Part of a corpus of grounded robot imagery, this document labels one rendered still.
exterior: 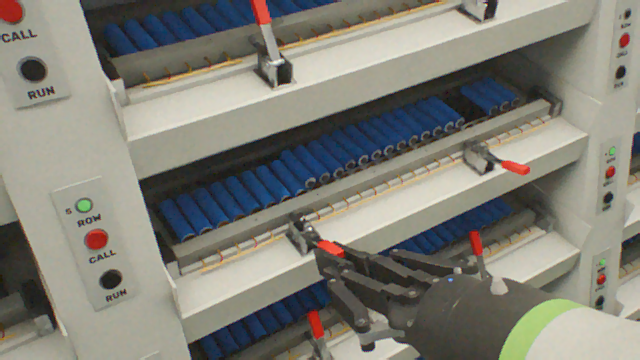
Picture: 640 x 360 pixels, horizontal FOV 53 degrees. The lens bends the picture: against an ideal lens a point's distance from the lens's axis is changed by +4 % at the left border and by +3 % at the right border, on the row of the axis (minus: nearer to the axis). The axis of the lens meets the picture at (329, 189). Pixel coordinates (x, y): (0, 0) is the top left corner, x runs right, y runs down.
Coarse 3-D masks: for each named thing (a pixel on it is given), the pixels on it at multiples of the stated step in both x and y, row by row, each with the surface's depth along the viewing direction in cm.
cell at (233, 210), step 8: (216, 184) 74; (216, 192) 73; (224, 192) 73; (216, 200) 73; (224, 200) 72; (232, 200) 72; (224, 208) 72; (232, 208) 71; (240, 208) 71; (232, 216) 70
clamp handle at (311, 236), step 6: (306, 228) 68; (306, 234) 68; (312, 234) 68; (312, 240) 67; (318, 240) 66; (324, 240) 66; (324, 246) 64; (330, 246) 64; (336, 246) 64; (336, 252) 63; (342, 252) 63
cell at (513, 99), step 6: (486, 78) 93; (486, 84) 93; (492, 84) 92; (498, 84) 92; (498, 90) 92; (504, 90) 91; (504, 96) 91; (510, 96) 90; (516, 96) 90; (510, 102) 90; (516, 102) 90
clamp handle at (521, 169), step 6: (486, 150) 79; (486, 156) 79; (492, 156) 79; (492, 162) 78; (498, 162) 77; (504, 162) 76; (510, 162) 76; (504, 168) 76; (510, 168) 76; (516, 168) 75; (522, 168) 74; (528, 168) 74; (522, 174) 74
